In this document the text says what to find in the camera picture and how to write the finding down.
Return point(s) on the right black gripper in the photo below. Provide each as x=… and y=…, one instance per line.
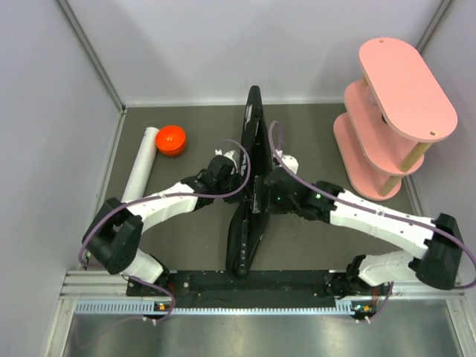
x=274, y=208

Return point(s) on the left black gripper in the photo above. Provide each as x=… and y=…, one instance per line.
x=242, y=195

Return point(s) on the black racket bag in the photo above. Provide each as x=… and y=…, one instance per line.
x=246, y=229

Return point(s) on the white shuttlecock tube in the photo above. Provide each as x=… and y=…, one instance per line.
x=141, y=169

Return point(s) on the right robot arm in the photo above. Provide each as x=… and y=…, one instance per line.
x=428, y=249

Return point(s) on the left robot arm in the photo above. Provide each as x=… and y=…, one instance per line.
x=114, y=236

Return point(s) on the orange bowl stack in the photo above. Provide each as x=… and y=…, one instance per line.
x=171, y=140

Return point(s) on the pink tiered shelf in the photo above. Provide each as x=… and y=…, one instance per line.
x=394, y=114

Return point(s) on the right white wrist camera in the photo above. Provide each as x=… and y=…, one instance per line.
x=289, y=161

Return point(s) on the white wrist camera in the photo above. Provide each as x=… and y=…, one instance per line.
x=289, y=161
x=231, y=155

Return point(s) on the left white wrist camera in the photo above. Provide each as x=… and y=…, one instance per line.
x=231, y=155

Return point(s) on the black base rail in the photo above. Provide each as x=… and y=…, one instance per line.
x=265, y=289

